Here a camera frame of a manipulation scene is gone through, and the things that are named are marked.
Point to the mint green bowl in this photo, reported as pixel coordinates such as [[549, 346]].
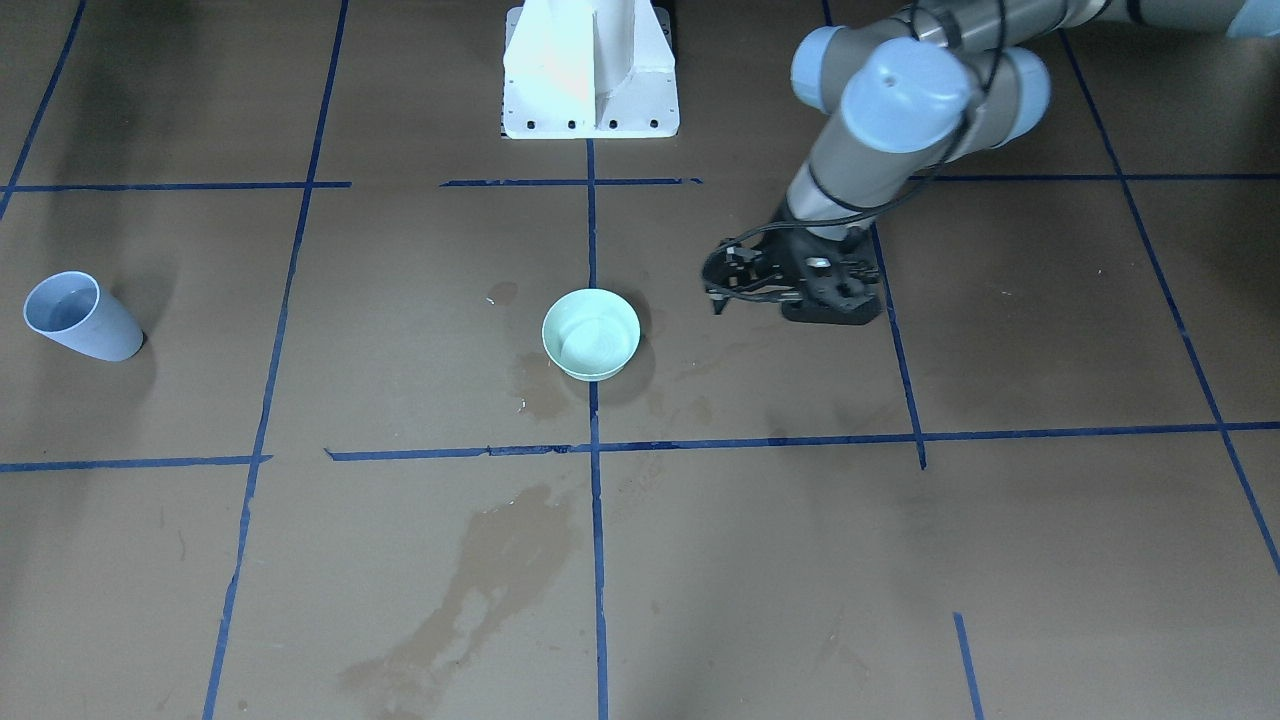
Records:
[[591, 334]]

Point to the light blue plastic cup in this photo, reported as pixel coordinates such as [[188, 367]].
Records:
[[74, 310]]

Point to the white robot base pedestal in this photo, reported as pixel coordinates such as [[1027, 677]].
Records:
[[590, 69]]

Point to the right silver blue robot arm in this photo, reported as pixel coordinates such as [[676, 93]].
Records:
[[904, 96]]

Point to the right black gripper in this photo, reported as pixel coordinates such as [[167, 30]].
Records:
[[783, 262]]

